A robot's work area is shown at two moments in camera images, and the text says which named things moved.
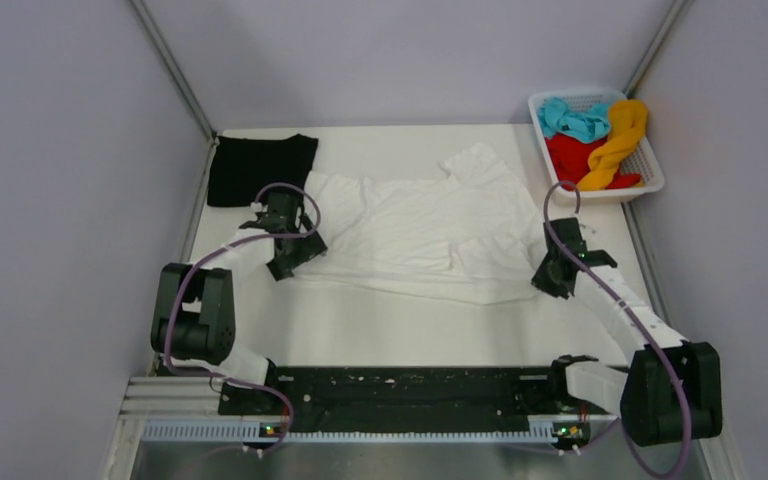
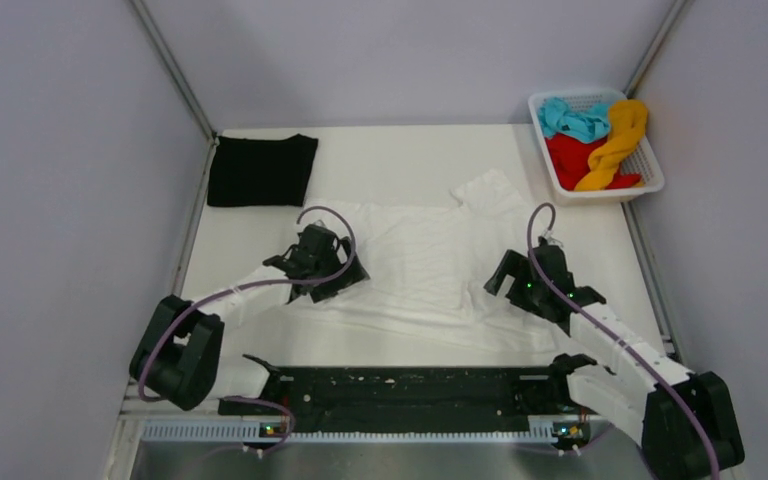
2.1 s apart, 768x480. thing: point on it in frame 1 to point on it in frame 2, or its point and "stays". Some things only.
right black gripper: x=540 y=279 to x=518 y=266
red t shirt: x=570 y=160 stays
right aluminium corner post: x=678 y=10 stays
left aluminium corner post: x=143 y=14 stays
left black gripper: x=280 y=267 to x=355 y=276
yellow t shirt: x=627 y=119 stays
